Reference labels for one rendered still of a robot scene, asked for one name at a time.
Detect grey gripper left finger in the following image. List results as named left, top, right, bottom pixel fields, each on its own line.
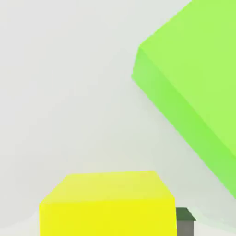
left=11, top=212, right=41, bottom=236

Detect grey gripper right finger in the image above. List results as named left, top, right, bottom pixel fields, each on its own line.
left=176, top=207, right=229, bottom=236

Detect small yellow cube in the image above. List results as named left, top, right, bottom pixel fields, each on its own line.
left=39, top=170, right=178, bottom=236

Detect large green box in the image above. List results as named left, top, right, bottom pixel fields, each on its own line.
left=131, top=0, right=236, bottom=200

